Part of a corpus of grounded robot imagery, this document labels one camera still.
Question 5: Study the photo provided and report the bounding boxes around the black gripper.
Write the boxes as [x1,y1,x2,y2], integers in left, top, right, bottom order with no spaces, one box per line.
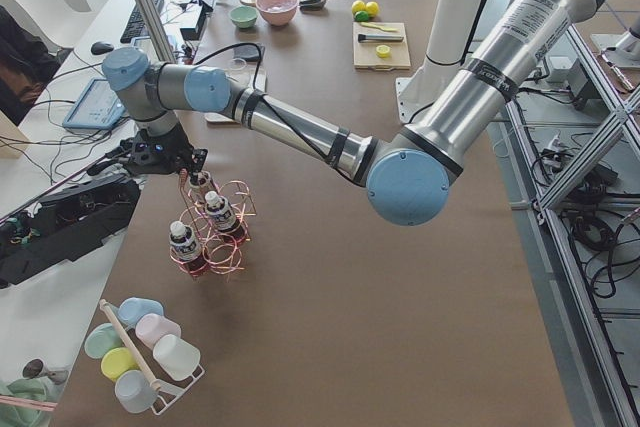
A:
[121,127,208,175]

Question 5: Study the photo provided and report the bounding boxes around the copper wire bottle basket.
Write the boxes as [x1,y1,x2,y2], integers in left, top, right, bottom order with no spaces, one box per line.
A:
[169,169,257,279]

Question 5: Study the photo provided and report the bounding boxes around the tea bottle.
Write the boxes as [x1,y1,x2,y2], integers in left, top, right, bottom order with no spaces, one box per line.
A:
[189,171,218,205]
[169,220,205,274]
[205,190,240,233]

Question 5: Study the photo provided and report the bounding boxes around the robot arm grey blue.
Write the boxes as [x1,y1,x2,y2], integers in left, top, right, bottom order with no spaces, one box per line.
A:
[102,0,605,226]

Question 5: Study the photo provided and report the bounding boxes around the beige rabbit tray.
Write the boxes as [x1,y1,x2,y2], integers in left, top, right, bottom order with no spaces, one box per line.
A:
[204,67,267,124]

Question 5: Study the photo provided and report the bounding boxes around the clear wine glass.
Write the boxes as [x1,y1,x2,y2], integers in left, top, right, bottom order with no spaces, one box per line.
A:
[227,58,251,85]

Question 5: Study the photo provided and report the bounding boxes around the blue teach pendant near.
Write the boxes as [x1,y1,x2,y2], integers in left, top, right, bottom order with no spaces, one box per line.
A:
[62,78,125,130]

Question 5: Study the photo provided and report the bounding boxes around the blue teach pendant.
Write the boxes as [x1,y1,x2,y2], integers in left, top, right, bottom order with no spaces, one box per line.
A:
[130,35,177,51]
[62,78,125,130]

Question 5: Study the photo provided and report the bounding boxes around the dark grey folded cloth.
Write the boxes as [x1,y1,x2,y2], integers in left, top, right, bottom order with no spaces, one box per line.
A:
[232,42,265,63]

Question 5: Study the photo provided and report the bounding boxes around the blue teach pendant far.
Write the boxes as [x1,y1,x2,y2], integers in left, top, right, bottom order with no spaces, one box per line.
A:
[130,35,177,51]

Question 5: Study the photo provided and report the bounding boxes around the black keyboard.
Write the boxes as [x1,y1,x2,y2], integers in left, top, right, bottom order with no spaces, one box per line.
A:
[120,0,164,44]

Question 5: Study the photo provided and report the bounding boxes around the black computer mouse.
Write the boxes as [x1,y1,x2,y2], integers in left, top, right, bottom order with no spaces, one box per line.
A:
[90,41,114,55]

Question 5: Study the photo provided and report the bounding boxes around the green bowl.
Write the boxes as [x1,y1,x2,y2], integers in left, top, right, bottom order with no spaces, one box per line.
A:
[229,5,258,29]

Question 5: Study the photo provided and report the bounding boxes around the black equipment box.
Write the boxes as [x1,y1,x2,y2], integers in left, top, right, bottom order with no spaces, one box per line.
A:
[1,173,140,288]

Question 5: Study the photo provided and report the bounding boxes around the light blue cup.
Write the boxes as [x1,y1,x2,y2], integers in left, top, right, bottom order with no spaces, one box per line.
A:
[117,297,164,327]

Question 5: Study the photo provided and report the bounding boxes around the pink bowl with ice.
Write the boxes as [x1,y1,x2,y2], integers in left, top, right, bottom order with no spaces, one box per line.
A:
[256,0,299,26]

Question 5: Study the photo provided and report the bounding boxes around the pink cup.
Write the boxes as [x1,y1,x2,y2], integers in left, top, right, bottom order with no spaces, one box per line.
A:
[135,313,182,349]

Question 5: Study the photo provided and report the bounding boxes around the steel muddler bar tool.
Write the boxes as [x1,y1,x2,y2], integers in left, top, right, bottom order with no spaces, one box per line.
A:
[357,33,404,43]

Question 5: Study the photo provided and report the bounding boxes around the white cup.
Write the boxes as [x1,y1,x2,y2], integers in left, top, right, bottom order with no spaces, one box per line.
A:
[153,334,201,381]

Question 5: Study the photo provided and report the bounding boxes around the mint green cup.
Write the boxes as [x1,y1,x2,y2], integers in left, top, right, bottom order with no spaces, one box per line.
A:
[84,323,123,359]

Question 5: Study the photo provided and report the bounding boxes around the wooden cutting board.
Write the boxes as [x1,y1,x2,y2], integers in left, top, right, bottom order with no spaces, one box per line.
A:
[353,22,411,70]

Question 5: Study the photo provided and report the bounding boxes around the yellow plastic knife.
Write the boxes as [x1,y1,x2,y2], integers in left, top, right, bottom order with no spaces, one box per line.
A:
[360,22,398,32]

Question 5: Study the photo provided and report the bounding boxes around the half lemon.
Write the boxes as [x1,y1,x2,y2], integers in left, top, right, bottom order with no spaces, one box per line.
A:
[376,45,391,58]

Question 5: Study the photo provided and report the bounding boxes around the whole yellow lemon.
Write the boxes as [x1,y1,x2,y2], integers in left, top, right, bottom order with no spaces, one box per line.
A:
[351,0,367,16]

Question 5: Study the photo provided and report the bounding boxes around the yellow cup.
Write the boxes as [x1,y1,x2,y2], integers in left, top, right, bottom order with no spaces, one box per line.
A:
[100,347,138,382]

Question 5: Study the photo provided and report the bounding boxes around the green lime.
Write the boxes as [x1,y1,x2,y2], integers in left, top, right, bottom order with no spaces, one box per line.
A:
[365,1,380,18]

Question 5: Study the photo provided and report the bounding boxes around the grey blue cup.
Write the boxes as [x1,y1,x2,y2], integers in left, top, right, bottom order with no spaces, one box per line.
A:
[114,370,158,414]

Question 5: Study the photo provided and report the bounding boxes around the metal jigger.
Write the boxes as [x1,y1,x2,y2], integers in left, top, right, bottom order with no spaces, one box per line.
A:
[22,358,69,385]

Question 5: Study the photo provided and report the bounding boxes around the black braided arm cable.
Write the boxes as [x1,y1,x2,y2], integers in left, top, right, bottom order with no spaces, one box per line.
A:
[192,42,351,168]

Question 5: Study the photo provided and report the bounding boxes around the aluminium frame post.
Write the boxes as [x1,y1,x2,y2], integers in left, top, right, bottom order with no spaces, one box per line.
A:
[112,0,179,66]

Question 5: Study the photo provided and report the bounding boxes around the white wire cup rack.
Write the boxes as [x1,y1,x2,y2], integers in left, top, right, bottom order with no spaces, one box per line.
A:
[151,363,205,416]

